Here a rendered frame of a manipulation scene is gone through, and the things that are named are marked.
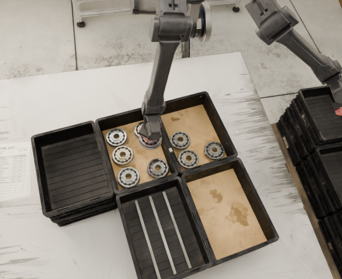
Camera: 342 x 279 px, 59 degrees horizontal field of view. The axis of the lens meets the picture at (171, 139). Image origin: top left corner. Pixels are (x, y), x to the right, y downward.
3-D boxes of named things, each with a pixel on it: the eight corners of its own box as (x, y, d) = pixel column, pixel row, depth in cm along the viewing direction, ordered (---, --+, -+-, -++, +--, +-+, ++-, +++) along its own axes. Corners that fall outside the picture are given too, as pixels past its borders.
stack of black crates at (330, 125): (274, 123, 245) (298, 89, 205) (307, 118, 249) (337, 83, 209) (293, 168, 227) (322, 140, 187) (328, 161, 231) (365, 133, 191)
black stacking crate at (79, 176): (39, 147, 151) (30, 136, 141) (97, 132, 157) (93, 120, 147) (51, 223, 134) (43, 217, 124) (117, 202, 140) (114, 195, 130)
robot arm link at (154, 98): (189, 11, 83) (151, 10, 80) (194, 25, 80) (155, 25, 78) (164, 103, 120) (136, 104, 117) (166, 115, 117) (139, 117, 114)
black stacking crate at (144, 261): (118, 203, 140) (115, 195, 130) (177, 184, 146) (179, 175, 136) (143, 293, 123) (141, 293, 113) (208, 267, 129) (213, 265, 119)
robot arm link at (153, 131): (164, 98, 115) (142, 99, 113) (170, 124, 110) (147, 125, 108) (159, 115, 125) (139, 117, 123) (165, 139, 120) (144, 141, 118)
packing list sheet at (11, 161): (-14, 145, 161) (-15, 145, 161) (31, 139, 165) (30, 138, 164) (-19, 205, 147) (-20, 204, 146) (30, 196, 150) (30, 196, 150)
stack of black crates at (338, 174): (294, 168, 227) (315, 148, 197) (329, 161, 231) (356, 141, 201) (315, 220, 209) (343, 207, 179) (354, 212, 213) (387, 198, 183)
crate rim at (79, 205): (31, 138, 142) (30, 135, 140) (94, 122, 148) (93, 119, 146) (44, 218, 125) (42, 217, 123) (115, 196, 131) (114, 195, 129)
